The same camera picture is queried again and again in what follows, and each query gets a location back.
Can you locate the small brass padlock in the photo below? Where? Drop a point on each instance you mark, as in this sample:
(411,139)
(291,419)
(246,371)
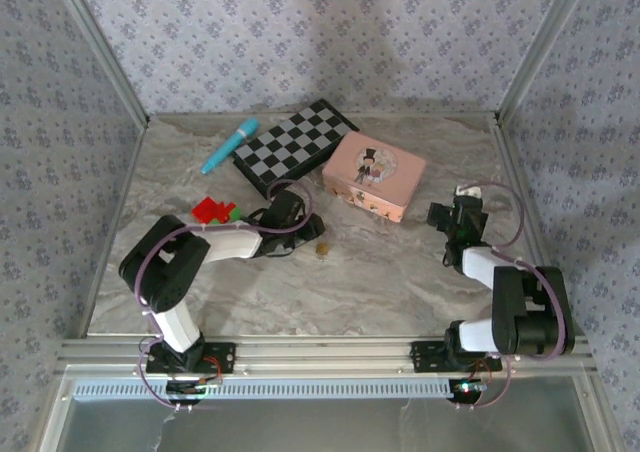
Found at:
(323,248)

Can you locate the pink tin box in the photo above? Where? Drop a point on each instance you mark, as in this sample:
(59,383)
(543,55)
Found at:
(375,174)

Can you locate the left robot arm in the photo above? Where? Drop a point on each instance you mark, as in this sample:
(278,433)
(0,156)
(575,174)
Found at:
(175,282)

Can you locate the green toy block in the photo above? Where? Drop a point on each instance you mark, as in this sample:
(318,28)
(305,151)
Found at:
(232,217)

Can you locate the small red toy block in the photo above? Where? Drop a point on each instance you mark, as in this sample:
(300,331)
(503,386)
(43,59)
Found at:
(226,211)

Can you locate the black and grey chessboard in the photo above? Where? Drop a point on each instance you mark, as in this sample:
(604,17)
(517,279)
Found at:
(295,144)

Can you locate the red toy brick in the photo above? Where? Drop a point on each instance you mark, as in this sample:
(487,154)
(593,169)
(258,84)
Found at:
(205,209)

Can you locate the turquoise marker pen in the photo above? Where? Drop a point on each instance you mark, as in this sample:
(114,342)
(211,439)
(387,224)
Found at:
(230,147)

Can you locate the aluminium mounting rail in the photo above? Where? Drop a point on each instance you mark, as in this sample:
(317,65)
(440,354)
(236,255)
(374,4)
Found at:
(320,354)

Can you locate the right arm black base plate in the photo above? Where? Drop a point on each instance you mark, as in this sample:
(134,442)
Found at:
(425,357)

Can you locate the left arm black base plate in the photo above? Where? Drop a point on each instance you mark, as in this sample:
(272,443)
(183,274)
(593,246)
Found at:
(227,357)

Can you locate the aluminium corner post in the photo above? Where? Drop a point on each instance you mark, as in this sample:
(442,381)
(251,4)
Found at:
(545,47)
(100,47)

